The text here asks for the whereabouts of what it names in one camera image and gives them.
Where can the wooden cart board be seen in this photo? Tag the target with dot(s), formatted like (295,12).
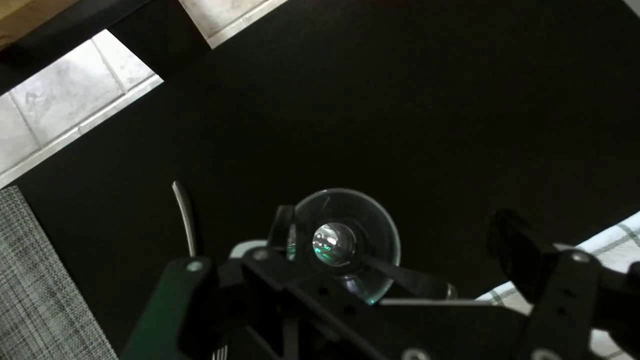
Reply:
(20,17)

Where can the clear glass cup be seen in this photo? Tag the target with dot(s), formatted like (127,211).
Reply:
(370,227)

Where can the white checkered dish towel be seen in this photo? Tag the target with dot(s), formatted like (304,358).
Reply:
(612,242)

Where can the black table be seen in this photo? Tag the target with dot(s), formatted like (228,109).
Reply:
(400,100)

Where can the grey woven placemat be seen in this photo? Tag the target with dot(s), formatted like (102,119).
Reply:
(40,287)

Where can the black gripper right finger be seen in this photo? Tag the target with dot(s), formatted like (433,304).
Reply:
(561,301)

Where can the silver metal spoon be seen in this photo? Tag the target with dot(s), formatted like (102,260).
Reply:
(332,241)

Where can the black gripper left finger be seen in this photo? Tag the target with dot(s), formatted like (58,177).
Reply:
(172,306)

